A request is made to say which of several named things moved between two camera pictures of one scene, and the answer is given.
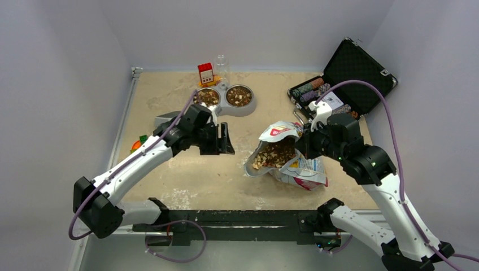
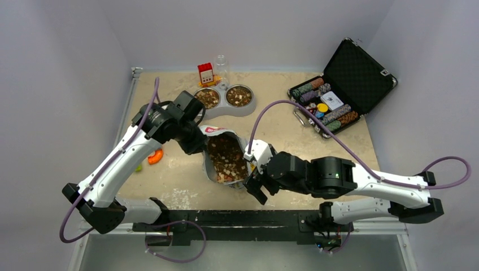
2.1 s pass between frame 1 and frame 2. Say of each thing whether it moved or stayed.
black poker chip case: stayed
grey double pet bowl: stayed
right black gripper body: moved
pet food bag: moved
